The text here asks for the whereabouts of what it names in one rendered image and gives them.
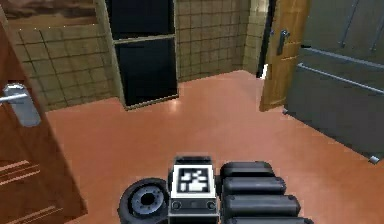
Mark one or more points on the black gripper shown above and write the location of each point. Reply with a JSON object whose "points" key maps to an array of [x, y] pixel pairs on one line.
{"points": [[145, 201]]}

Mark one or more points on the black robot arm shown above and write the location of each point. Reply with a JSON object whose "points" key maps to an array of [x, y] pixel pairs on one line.
{"points": [[246, 196]]}

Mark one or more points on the reddish brown room door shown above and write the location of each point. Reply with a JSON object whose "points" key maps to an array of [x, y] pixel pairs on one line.
{"points": [[26, 156]]}

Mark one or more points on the tall black window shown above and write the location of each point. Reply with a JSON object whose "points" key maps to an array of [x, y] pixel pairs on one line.
{"points": [[145, 53]]}

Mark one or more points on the light brown room door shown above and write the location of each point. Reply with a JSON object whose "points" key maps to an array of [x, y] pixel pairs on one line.
{"points": [[283, 53]]}

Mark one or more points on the framed brown picture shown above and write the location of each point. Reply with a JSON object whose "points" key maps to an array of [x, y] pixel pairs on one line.
{"points": [[50, 11]]}

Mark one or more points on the grey fridge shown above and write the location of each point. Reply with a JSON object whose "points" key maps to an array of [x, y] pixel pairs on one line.
{"points": [[340, 76]]}

